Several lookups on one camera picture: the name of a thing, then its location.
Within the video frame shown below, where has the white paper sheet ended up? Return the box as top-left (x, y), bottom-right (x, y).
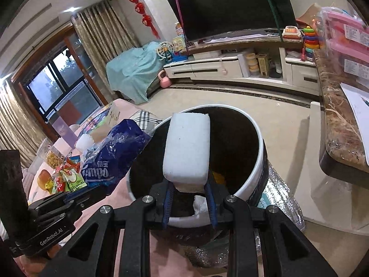
top-left (339, 82), bottom-right (369, 166)

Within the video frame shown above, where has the white television cabinet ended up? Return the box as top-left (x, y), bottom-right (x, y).
top-left (164, 32), bottom-right (320, 96)

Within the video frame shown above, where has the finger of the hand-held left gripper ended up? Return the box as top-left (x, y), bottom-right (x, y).
top-left (35, 205), bottom-right (84, 227)
top-left (28, 187), bottom-right (106, 212)

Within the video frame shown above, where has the stack of yellow containers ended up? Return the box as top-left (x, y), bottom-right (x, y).
top-left (248, 53), bottom-right (258, 77)

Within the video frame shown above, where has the colourful stacking rings toy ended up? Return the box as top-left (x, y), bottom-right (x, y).
top-left (302, 26), bottom-right (318, 56)

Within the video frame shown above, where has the dark framed glass door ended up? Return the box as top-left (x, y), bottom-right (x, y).
top-left (19, 32), bottom-right (100, 122)

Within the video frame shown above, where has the brown marble counter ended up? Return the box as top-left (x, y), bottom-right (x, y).
top-left (313, 49), bottom-right (369, 185)

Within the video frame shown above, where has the ferris wheel toy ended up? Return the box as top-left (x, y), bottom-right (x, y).
top-left (157, 41), bottom-right (173, 62)

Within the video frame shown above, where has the clear jar of snacks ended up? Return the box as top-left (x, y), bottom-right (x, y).
top-left (37, 138), bottom-right (70, 168)

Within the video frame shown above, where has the teal cloth cover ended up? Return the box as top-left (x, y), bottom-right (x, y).
top-left (106, 41), bottom-right (175, 104)

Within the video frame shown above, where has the pink kettlebell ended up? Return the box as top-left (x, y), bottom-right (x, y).
top-left (158, 69), bottom-right (173, 89)

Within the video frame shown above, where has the black television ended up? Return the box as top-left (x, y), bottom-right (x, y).
top-left (165, 0), bottom-right (297, 42)

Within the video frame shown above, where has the red apple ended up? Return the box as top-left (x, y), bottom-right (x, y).
top-left (37, 169), bottom-right (53, 191)

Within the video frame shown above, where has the green white snack packet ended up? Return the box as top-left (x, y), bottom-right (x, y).
top-left (61, 169), bottom-right (88, 193)

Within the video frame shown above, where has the beige patterned curtain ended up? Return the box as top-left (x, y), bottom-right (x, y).
top-left (71, 0), bottom-right (142, 100)
top-left (0, 79), bottom-right (47, 168)

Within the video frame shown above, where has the colourful toy house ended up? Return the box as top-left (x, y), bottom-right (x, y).
top-left (172, 21), bottom-right (188, 53)

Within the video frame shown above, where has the green thin pole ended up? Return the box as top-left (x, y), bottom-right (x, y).
top-left (257, 0), bottom-right (285, 39)

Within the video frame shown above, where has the white crumpled tissue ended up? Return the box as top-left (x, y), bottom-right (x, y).
top-left (193, 195), bottom-right (209, 217)

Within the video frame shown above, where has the toy cash register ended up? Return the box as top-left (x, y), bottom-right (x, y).
top-left (282, 25), bottom-right (303, 39)

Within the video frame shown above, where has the purple box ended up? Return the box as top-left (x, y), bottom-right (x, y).
top-left (52, 115), bottom-right (77, 151)

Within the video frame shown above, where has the plaid cloth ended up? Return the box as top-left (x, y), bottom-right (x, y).
top-left (131, 110), bottom-right (163, 136)

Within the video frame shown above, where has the white foam block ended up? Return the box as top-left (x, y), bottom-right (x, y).
top-left (162, 112), bottom-right (211, 193)

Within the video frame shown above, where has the white bin with black bag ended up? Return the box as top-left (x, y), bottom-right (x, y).
top-left (128, 104), bottom-right (270, 241)

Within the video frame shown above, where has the silver foil mat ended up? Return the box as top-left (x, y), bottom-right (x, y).
top-left (184, 162), bottom-right (306, 269)

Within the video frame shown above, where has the red hanging decoration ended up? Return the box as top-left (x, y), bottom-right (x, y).
top-left (123, 0), bottom-right (160, 39)

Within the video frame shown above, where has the blue plastic package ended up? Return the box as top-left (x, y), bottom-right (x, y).
top-left (81, 118), bottom-right (152, 197)

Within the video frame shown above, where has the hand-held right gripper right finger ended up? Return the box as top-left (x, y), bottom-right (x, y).
top-left (203, 179), bottom-right (339, 277)

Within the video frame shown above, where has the brown cardboard box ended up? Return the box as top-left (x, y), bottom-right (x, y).
top-left (296, 3), bottom-right (323, 28)

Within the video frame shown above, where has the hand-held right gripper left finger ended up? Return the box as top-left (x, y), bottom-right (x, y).
top-left (48, 180), bottom-right (176, 277)

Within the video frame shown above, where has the colourful cardboard box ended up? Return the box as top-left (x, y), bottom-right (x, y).
top-left (83, 102), bottom-right (139, 139)

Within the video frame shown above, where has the yellow wrapper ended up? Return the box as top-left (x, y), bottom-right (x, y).
top-left (212, 171), bottom-right (227, 186)

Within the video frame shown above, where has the pink plastic storage box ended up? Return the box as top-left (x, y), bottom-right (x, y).
top-left (318, 6), bottom-right (369, 44)
top-left (326, 39), bottom-right (369, 82)

